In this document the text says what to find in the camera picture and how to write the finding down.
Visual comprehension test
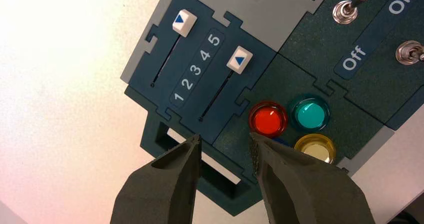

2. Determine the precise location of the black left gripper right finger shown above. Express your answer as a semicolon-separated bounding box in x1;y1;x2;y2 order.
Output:
249;132;376;224

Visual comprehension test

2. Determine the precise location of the metal toggle switch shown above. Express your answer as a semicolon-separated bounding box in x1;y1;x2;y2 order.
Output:
395;40;424;66
332;0;369;25

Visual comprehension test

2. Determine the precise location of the green round push button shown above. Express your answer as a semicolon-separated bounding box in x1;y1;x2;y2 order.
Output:
288;94;331;132

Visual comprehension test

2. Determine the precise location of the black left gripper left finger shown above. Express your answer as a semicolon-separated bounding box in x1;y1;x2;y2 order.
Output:
110;133;203;224

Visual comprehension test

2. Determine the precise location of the blue and green control board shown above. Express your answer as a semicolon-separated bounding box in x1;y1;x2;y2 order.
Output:
119;0;424;224

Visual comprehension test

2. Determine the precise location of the white slider knob blue triangle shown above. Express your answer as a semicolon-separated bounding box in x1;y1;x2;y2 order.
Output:
172;9;199;38
226;45;254;75

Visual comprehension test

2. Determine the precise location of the red round push button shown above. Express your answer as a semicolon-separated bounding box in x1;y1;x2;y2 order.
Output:
248;101;289;139

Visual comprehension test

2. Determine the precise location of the yellow round push button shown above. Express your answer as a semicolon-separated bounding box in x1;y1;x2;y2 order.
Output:
293;133;337;165

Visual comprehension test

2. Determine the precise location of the blue round push button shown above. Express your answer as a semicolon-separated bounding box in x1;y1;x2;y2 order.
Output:
271;136;292;147

